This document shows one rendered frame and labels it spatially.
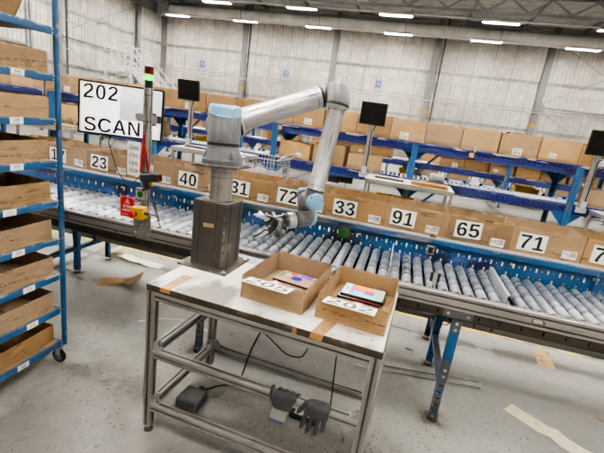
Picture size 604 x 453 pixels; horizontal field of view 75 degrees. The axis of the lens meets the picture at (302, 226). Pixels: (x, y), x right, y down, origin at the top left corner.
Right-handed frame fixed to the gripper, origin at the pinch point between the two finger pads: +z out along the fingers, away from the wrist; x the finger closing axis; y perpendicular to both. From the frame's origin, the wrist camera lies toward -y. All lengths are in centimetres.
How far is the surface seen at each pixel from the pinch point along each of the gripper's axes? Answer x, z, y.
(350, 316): 10, -15, -78
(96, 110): 31, 70, 90
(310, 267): -3.2, -19.5, -34.0
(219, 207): 21.9, 20.3, -11.1
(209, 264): -5.8, 26.2, -18.0
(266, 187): -16, -30, 65
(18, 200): 12, 105, 25
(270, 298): 6, 9, -57
